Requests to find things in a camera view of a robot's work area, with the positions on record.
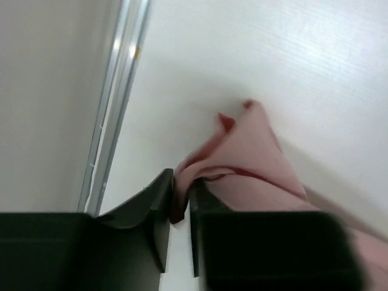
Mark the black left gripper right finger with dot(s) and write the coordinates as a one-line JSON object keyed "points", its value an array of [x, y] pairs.
{"points": [[201, 201]]}

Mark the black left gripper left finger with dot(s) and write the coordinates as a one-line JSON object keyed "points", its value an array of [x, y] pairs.
{"points": [[148, 210]]}

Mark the pink trousers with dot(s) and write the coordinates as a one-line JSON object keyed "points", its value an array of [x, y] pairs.
{"points": [[273, 238]]}

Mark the aluminium table frame rail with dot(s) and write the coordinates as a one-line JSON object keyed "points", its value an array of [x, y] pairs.
{"points": [[124, 57]]}

